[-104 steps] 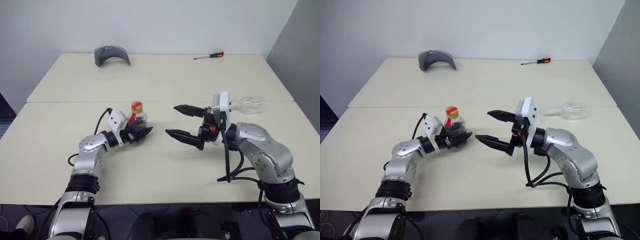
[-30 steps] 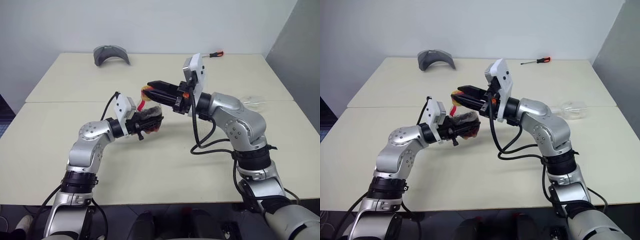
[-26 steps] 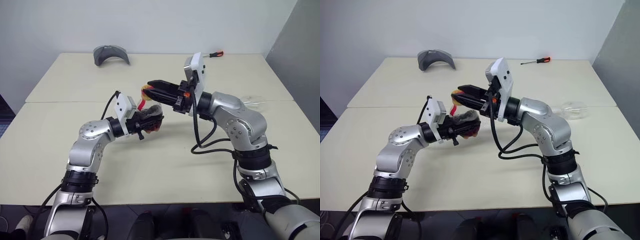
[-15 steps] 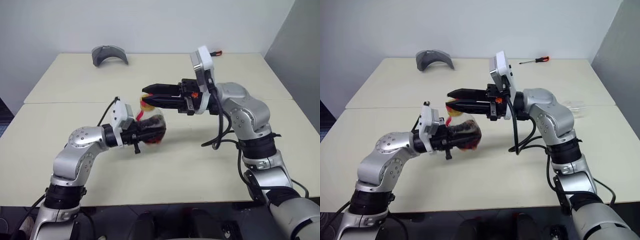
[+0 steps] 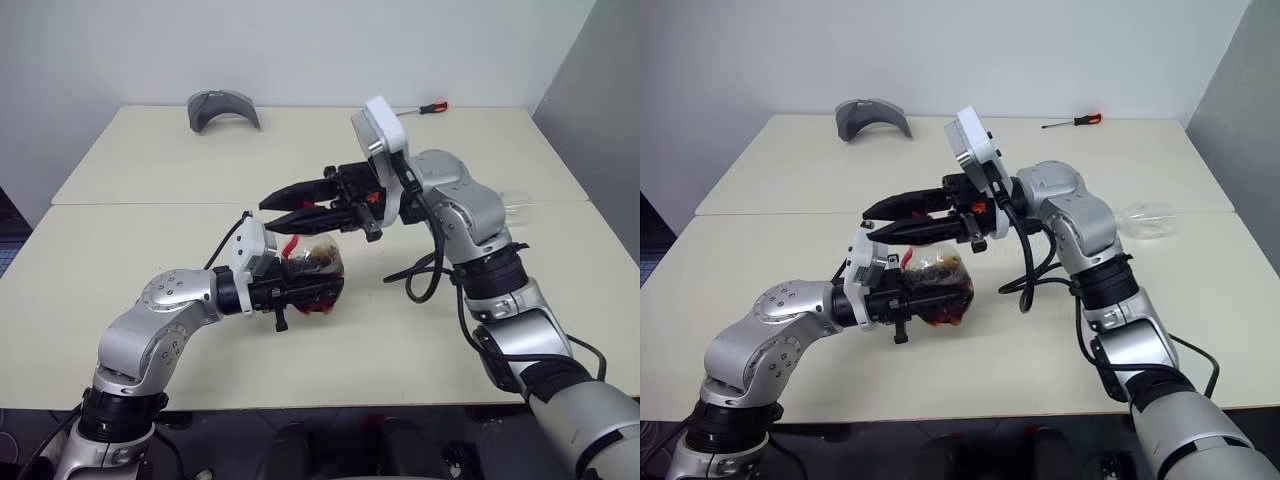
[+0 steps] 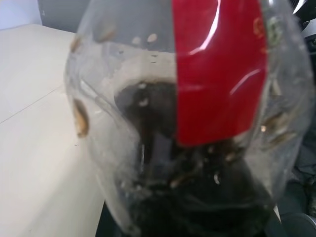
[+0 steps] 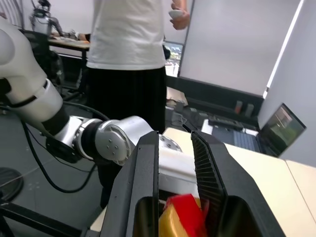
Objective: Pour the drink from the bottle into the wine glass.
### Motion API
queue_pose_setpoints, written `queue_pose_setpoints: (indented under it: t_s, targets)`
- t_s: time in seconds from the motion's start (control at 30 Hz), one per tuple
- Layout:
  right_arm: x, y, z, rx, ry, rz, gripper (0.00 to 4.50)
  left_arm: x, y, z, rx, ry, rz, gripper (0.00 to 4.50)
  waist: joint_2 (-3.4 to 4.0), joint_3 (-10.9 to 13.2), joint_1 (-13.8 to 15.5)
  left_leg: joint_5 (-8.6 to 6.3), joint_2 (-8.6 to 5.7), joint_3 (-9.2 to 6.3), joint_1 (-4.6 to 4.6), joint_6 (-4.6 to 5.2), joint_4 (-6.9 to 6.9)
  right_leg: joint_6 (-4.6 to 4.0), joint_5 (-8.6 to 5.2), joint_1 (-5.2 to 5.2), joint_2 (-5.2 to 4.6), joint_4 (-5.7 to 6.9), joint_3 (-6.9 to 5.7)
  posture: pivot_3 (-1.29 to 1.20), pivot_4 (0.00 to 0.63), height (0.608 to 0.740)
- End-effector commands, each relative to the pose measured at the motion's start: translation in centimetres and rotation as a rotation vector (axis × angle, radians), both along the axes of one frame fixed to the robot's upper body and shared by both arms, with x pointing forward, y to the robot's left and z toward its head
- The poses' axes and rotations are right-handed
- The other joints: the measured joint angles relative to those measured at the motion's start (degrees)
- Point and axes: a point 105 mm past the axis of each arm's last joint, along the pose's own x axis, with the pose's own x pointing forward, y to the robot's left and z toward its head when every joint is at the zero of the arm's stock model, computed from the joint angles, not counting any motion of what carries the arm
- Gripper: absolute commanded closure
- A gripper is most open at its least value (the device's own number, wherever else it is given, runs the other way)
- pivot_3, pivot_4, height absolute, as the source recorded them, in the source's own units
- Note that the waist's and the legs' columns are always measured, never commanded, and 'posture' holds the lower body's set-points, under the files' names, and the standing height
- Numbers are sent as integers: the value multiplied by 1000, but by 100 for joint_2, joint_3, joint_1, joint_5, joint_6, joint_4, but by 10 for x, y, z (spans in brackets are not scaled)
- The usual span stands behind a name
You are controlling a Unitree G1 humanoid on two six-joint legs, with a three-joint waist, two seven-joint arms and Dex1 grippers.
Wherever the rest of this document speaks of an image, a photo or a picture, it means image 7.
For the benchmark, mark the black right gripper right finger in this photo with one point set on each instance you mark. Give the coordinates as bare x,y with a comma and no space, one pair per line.
222,187

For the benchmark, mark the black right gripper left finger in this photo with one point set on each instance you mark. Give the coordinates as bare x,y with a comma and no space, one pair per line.
133,187

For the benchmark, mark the yellow bottle cap red tape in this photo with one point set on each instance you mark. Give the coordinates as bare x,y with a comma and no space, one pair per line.
180,217

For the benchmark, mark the small white handheld device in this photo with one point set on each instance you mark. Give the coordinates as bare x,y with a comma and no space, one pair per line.
175,14

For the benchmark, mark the person's bare hand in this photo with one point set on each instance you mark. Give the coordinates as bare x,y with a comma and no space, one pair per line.
182,22

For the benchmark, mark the black keyboard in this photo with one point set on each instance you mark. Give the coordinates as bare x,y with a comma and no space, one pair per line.
225,123

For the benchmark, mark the open dark laptop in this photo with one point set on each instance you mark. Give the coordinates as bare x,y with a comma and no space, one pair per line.
281,128

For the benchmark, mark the brown cardboard piece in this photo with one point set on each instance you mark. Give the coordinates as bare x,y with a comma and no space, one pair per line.
176,96

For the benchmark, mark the black round stand base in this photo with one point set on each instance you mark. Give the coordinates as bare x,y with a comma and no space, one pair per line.
8,184

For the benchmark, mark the light grey divider panel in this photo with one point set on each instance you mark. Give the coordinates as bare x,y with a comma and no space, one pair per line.
296,81

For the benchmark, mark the lit monitor screen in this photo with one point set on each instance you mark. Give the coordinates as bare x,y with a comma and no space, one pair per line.
174,59

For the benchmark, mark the white board panel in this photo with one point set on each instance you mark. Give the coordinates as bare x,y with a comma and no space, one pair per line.
229,42

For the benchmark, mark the person in white shirt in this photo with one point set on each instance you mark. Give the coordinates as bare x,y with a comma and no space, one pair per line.
123,37

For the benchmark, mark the background wooden desk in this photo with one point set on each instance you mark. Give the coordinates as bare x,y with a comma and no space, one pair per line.
71,44

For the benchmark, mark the black office chair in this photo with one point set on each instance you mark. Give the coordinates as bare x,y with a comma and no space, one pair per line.
40,54

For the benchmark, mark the background humanoid robot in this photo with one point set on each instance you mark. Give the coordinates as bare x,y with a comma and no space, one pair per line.
43,21

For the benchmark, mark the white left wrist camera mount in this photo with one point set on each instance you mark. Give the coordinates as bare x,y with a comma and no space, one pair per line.
175,168

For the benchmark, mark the black metal frame bar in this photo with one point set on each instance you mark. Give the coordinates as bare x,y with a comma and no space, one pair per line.
37,219

